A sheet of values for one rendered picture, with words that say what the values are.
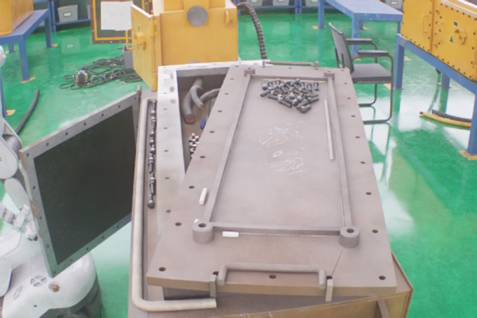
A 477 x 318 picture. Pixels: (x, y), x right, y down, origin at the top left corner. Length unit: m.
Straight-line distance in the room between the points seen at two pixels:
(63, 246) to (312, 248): 1.31
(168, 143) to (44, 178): 0.64
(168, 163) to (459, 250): 2.46
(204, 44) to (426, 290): 2.31
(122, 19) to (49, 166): 3.59
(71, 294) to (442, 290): 2.03
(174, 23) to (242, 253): 3.05
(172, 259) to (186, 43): 3.07
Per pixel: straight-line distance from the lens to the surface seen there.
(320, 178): 1.29
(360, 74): 5.06
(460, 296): 3.17
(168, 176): 1.35
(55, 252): 2.15
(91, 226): 2.26
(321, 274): 0.96
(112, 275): 3.23
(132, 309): 1.12
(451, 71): 5.06
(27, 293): 2.67
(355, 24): 7.18
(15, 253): 2.71
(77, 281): 2.68
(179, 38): 3.98
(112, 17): 5.49
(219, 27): 3.99
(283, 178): 1.28
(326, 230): 1.08
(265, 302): 1.12
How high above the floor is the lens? 1.98
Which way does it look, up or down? 26 degrees down
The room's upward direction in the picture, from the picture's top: 1 degrees counter-clockwise
